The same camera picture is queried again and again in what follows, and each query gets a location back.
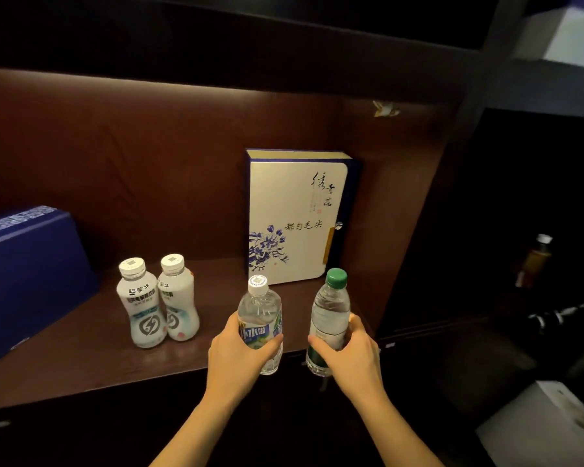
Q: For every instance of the person's right hand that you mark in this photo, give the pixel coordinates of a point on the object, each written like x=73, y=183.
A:
x=355, y=362

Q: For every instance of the person's left hand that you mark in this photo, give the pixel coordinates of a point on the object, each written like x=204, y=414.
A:
x=233, y=364

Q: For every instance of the person's right thumb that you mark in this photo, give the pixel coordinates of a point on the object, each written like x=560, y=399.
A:
x=327, y=346

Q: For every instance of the person's left thumb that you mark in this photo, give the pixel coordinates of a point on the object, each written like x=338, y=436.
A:
x=265, y=346

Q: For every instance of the green-capped clear water bottle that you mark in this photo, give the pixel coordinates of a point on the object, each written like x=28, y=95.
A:
x=328, y=320

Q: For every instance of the white-capped clear water bottle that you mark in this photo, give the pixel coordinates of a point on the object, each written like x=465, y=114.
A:
x=260, y=316

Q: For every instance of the person's left forearm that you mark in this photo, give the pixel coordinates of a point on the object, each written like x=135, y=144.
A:
x=194, y=430

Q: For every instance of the person's right forearm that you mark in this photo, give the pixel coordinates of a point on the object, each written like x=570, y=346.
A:
x=394, y=432

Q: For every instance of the white drink bottle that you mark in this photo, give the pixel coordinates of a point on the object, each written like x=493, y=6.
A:
x=140, y=306
x=179, y=301

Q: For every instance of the white floral gift box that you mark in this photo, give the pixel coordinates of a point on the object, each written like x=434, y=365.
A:
x=292, y=218

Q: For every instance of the dark wooden shelf unit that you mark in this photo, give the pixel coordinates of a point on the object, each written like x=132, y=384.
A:
x=175, y=165

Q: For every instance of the amber drink bottle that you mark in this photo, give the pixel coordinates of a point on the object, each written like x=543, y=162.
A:
x=534, y=261

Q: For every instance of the white cardboard box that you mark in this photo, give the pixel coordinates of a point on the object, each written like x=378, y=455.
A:
x=545, y=425

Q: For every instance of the small white tag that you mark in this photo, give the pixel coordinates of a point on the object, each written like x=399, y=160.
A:
x=386, y=109

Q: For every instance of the dark blue gift box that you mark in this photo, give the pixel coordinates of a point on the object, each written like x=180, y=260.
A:
x=27, y=277

